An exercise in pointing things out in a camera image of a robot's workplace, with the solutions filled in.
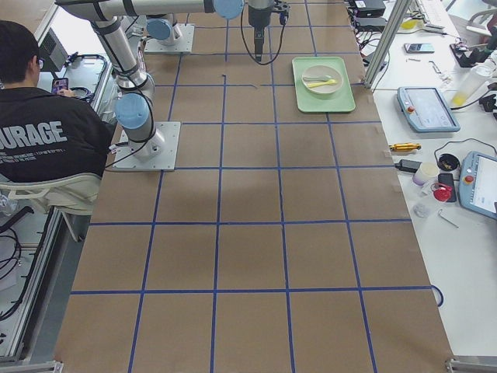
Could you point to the light green plastic spoon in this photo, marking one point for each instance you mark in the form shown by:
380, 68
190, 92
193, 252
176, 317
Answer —
323, 78

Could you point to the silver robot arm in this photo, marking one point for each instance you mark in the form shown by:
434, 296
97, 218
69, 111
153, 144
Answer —
164, 28
134, 109

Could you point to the silver hex key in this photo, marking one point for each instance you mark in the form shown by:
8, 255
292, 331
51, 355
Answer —
446, 219

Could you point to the lower blue teach pendant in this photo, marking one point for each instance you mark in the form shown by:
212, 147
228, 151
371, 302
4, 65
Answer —
477, 186

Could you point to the clear bottle yellow liquid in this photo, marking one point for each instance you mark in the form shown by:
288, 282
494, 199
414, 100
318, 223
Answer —
476, 77

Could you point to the smartphone on white table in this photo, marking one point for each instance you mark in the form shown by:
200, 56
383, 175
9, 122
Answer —
422, 48

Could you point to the white plastic chair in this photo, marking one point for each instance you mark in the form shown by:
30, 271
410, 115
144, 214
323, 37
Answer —
70, 195

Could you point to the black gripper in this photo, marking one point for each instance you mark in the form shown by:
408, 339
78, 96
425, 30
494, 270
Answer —
258, 17

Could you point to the red round object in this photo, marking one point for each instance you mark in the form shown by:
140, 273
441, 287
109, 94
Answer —
441, 192

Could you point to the pink smartphone in hand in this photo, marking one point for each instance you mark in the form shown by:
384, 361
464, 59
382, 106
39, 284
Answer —
59, 84

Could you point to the white lavender cup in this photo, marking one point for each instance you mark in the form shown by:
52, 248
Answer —
426, 171

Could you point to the person in black jacket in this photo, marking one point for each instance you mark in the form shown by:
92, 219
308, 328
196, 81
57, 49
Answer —
43, 136

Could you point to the black power adapter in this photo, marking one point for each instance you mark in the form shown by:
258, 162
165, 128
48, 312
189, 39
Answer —
406, 165

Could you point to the upper blue teach pendant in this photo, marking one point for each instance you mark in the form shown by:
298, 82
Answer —
426, 110

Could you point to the grey electronics box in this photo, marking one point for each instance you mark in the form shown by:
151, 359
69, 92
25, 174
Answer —
52, 52

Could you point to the blue teach pendant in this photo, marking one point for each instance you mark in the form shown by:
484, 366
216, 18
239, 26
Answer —
426, 110
477, 186

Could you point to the yellow plastic fork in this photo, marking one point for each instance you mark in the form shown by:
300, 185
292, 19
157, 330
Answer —
318, 84

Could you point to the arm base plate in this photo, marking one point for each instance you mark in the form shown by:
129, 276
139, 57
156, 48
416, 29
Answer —
159, 153
184, 46

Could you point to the black round container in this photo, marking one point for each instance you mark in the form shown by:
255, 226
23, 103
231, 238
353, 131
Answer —
448, 162

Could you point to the light green plastic tray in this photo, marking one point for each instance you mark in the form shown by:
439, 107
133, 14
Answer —
309, 102

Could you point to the aluminium frame post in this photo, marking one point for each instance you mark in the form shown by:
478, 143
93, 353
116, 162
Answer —
394, 21

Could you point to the white round plate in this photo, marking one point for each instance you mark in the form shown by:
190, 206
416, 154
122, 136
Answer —
320, 70

